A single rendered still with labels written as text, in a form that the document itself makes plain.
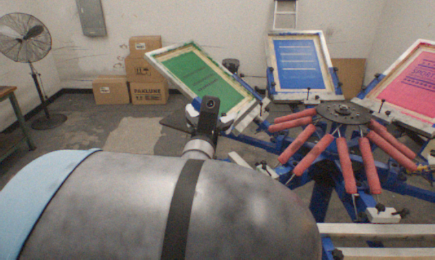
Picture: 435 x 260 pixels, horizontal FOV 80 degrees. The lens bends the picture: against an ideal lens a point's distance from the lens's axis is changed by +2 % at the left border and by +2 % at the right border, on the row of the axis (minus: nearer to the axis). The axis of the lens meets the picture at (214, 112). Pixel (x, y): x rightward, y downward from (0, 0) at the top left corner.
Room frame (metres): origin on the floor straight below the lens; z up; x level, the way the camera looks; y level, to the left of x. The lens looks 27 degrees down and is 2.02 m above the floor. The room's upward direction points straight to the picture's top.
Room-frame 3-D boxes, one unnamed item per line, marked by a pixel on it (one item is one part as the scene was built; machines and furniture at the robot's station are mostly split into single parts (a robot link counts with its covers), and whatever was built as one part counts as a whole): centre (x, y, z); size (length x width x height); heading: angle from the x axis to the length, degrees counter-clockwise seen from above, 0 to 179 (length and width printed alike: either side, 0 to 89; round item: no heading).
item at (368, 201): (0.88, -0.76, 1.02); 0.17 x 0.06 x 0.05; 179
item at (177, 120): (1.72, -0.19, 0.91); 1.34 x 0.40 x 0.08; 59
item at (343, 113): (1.38, -0.77, 0.67); 0.39 x 0.39 x 1.35
